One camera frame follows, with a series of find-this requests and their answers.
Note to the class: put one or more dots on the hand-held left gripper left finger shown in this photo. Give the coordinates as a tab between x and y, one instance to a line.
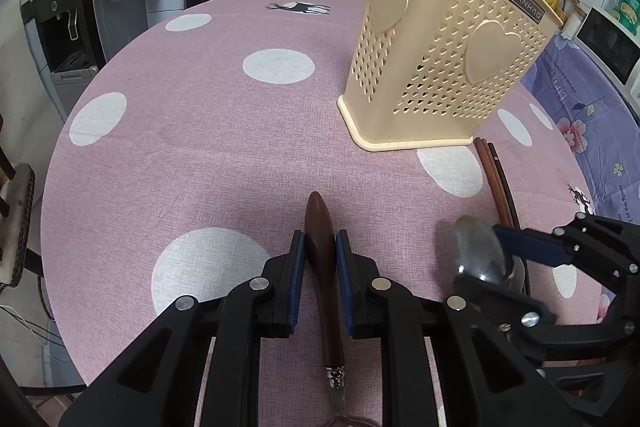
297	277

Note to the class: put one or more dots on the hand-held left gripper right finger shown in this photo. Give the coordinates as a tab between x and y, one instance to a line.
345	282

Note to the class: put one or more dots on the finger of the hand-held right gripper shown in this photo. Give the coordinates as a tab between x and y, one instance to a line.
530	248
500	302

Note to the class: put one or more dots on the bundle of dark chopsticks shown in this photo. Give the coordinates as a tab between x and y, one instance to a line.
495	177

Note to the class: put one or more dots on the cream perforated utensil holder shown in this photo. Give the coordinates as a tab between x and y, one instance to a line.
425	57

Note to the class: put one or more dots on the purple floral cloth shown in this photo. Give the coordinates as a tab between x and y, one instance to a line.
590	122

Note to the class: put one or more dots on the pink polka-dot tablecloth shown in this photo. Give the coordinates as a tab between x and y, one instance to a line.
200	157

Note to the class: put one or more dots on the white microwave oven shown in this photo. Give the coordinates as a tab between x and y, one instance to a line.
610	42

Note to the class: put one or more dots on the stack of green containers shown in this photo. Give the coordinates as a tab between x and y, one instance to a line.
627	7

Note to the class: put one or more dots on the chair with beige cushion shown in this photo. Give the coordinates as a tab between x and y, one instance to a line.
15	222

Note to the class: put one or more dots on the water dispenser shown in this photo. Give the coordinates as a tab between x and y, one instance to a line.
60	22

